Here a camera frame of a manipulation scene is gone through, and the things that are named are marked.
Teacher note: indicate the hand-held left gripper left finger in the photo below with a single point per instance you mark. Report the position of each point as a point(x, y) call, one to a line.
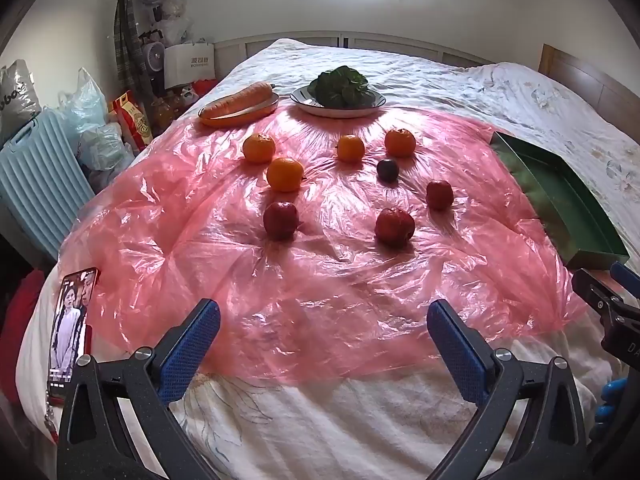
point(192, 350)

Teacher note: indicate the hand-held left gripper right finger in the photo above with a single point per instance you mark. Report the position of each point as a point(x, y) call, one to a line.
point(457, 355)

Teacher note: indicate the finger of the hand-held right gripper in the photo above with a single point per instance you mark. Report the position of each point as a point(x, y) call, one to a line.
point(590, 287)
point(625, 277)

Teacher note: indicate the green tray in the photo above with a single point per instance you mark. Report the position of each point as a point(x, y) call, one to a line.
point(565, 195)

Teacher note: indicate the red apple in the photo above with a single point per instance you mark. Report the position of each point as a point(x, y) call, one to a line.
point(439, 194)
point(280, 220)
point(395, 226)

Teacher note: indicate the dark purple plum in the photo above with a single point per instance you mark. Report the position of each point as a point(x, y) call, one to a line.
point(387, 170)

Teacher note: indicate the orange mandarin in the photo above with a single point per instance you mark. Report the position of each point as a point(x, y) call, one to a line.
point(259, 148)
point(350, 148)
point(400, 142)
point(285, 174)

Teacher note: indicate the person's right hand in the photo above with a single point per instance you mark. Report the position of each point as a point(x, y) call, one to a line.
point(609, 400)

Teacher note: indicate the smartphone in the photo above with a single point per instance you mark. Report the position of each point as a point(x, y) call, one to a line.
point(67, 325)

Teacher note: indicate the pink plastic sheet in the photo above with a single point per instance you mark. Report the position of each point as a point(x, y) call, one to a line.
point(325, 285)

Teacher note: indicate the brown wooden furniture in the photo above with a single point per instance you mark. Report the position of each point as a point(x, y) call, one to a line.
point(590, 80)

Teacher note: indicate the crumpled clear plastic bag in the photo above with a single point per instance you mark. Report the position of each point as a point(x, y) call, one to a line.
point(102, 147)

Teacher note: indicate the light blue ribbed suitcase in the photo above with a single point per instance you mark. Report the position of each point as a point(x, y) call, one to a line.
point(40, 175)

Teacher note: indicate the orange oval plate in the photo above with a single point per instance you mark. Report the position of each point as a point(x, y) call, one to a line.
point(235, 121)

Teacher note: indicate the red yellow rice bag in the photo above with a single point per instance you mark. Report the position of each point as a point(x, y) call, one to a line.
point(132, 120)

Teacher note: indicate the carrot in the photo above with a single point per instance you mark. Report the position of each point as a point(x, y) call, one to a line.
point(240, 100)

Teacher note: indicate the white enamel plate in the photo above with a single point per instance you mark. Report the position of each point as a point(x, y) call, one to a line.
point(310, 107)

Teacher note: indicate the translucent bluish plastic bag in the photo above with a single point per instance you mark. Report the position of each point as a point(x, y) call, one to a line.
point(85, 100)

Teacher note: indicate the white paper bag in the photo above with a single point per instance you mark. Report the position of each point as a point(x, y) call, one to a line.
point(190, 65)

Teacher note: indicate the dark leafy greens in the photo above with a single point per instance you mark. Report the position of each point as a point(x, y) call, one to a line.
point(342, 87)

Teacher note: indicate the white panelled headboard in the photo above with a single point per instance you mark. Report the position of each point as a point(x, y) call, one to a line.
point(400, 45)

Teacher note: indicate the grey printed bag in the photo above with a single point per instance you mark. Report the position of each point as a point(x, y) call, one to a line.
point(17, 95)

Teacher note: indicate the plaid scarf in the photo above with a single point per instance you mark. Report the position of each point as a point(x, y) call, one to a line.
point(127, 40)

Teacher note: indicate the bundle of plastic bags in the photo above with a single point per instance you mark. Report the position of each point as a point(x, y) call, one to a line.
point(175, 20)

